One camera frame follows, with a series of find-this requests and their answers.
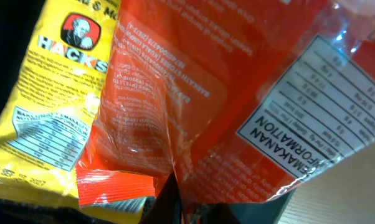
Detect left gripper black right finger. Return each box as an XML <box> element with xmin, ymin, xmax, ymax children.
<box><xmin>188</xmin><ymin>190</ymin><xmax>295</xmax><ymax>224</ymax></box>

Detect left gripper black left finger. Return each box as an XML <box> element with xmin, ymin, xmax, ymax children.
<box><xmin>139</xmin><ymin>174</ymin><xmax>183</xmax><ymax>224</ymax></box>

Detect orange Reese's packet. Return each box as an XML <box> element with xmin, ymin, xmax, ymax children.
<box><xmin>76</xmin><ymin>0</ymin><xmax>375</xmax><ymax>207</ymax></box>

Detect yellow snack packet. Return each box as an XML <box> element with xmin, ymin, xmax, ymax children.
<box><xmin>0</xmin><ymin>0</ymin><xmax>156</xmax><ymax>224</ymax></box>

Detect black box with lid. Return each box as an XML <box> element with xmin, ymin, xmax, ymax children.
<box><xmin>0</xmin><ymin>0</ymin><xmax>45</xmax><ymax>114</ymax></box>

